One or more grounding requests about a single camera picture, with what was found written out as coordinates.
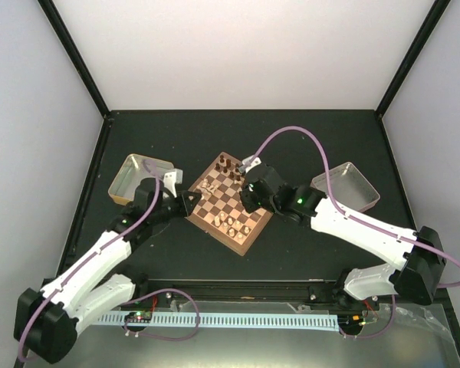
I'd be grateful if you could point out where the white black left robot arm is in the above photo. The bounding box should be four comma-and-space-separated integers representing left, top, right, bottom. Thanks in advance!
13, 169, 202, 363

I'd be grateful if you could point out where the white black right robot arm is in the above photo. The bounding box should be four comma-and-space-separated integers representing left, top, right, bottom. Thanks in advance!
238, 159, 446, 309

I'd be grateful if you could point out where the pile of light pieces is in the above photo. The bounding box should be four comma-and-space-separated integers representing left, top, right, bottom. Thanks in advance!
199, 179, 220, 196

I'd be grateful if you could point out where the left controller circuit board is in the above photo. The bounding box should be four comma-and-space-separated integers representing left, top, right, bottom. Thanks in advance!
124, 311, 152, 324

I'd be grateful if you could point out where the controller circuit board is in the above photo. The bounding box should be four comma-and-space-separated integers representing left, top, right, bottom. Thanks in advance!
124, 311, 152, 324
345, 314, 379, 326

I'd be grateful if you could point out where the right controller circuit board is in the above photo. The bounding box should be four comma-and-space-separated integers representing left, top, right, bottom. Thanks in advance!
345, 314, 379, 326

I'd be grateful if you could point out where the wooden chessboard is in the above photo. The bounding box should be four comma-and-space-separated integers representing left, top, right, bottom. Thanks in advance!
188, 152, 272, 256

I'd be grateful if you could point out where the yellow metal tin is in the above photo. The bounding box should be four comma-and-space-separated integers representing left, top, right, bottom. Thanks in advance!
108, 153, 174, 205

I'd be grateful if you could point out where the pink metal tin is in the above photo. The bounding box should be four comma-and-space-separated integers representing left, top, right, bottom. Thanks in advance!
329, 162, 380, 212

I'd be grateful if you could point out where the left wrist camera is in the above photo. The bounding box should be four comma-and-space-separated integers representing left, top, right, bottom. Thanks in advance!
163, 169, 183, 199

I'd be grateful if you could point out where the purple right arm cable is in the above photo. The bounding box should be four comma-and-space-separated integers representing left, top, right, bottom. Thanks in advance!
252, 125, 460, 288

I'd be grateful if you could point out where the white slotted cable duct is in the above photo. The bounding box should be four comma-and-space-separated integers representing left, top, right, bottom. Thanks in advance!
94, 310, 339, 332

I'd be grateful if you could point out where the black rear mounting rail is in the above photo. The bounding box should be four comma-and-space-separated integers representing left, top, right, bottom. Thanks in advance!
137, 278, 452, 307

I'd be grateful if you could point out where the black left frame post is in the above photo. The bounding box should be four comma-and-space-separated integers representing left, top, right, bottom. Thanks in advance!
38, 0, 110, 118

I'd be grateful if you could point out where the black frame post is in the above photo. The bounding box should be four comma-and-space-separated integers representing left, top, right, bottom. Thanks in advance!
38, 0, 110, 118
375, 0, 451, 118

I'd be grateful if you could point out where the black right frame post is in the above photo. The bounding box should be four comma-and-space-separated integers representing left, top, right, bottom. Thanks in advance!
375, 0, 451, 118

